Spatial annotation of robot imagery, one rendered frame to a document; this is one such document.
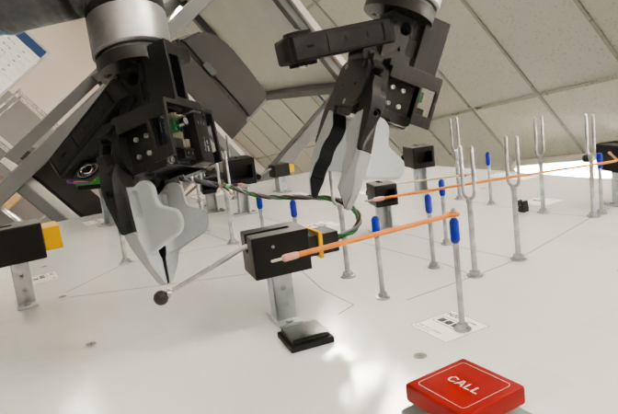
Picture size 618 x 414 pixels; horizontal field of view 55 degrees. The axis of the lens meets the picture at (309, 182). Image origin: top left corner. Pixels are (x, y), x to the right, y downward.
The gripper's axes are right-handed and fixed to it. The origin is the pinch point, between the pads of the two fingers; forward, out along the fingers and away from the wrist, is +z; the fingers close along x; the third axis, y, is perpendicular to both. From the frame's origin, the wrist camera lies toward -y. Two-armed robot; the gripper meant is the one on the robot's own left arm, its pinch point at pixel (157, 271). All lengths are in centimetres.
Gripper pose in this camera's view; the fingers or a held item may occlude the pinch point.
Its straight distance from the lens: 55.8
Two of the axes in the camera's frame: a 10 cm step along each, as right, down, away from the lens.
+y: 8.6, -2.8, -4.2
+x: 4.5, 0.5, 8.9
